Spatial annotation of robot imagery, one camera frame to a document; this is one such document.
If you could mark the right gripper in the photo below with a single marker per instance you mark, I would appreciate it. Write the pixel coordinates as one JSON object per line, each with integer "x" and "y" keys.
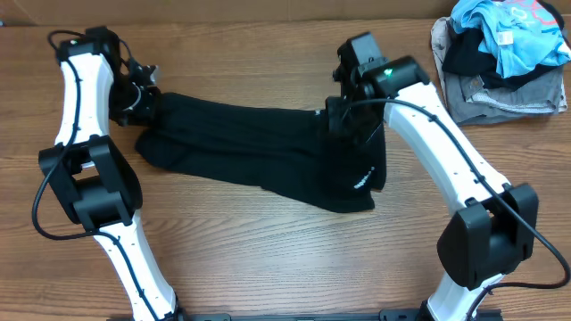
{"x": 338, "y": 130}

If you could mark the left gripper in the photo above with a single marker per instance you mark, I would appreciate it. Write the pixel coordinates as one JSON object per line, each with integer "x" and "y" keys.
{"x": 153, "y": 95}

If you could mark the black knit garment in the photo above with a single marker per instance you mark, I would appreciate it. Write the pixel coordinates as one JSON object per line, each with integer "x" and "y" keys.
{"x": 288, "y": 152}

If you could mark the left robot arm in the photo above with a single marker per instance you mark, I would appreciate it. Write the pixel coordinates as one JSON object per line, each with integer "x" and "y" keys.
{"x": 91, "y": 179}

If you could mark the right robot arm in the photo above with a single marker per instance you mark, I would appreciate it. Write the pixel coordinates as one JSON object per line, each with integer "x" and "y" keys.
{"x": 489, "y": 231}

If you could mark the grey folded garment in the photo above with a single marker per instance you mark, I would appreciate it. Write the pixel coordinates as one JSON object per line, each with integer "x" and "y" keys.
{"x": 470, "y": 103}

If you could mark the beige garment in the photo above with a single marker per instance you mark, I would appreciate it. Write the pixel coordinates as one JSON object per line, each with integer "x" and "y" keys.
{"x": 440, "y": 43}

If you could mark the black folded garment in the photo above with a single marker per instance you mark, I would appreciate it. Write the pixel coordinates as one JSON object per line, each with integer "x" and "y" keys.
{"x": 464, "y": 59}

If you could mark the cardboard back panel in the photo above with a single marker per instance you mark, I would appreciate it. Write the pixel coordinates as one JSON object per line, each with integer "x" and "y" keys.
{"x": 126, "y": 12}

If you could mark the light blue shirt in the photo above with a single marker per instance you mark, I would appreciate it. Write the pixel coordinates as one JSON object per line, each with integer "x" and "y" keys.
{"x": 520, "y": 34}

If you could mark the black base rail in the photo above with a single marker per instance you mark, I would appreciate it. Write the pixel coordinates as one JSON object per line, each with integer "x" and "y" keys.
{"x": 303, "y": 317}

